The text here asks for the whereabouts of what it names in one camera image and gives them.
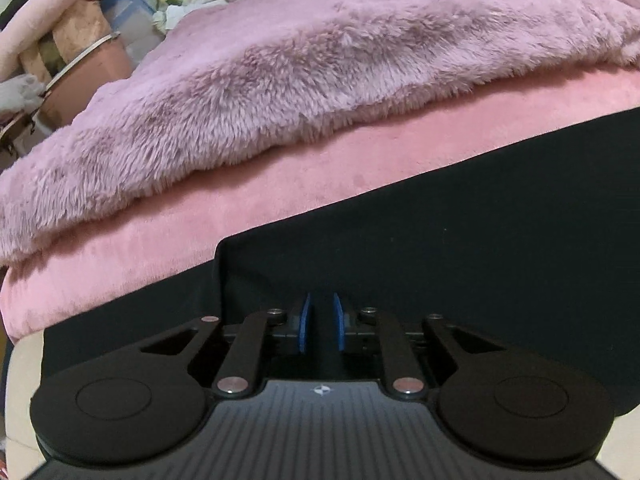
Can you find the brown speckled cushion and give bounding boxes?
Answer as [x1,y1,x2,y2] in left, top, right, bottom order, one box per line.
[52,0,110,62]

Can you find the pink plush toy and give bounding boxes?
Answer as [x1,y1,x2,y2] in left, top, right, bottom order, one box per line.
[0,0,119,82]

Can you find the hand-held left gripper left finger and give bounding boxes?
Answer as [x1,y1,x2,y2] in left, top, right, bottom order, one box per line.
[140,292,314,401]

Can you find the black pants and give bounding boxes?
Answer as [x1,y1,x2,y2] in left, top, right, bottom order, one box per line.
[42,102,640,418]

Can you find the pink fluffy blanket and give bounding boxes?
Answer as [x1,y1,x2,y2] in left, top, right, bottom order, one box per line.
[0,0,640,267]

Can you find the pink velvet sheet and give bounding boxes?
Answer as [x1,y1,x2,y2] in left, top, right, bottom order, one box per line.
[0,67,640,345]

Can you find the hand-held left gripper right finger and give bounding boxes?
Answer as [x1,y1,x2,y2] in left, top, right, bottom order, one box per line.
[332,292,506,401]

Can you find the white fluffy toy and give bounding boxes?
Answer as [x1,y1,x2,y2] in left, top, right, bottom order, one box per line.
[0,74,45,112]

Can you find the cream leather sofa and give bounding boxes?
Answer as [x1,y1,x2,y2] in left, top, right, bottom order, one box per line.
[0,332,640,480]

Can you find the blue plastic container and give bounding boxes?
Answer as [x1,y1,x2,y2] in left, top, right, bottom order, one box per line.
[102,0,159,43]

